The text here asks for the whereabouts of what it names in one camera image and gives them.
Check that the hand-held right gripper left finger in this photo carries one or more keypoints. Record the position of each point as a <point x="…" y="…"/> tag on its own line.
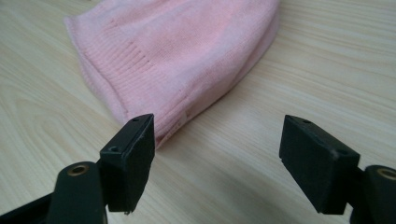
<point x="129" y="161"/>

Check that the pink knitted garment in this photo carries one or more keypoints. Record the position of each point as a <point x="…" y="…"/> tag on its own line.
<point x="174" y="59"/>

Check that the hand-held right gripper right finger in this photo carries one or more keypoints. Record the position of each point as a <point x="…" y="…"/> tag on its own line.
<point x="319" y="168"/>

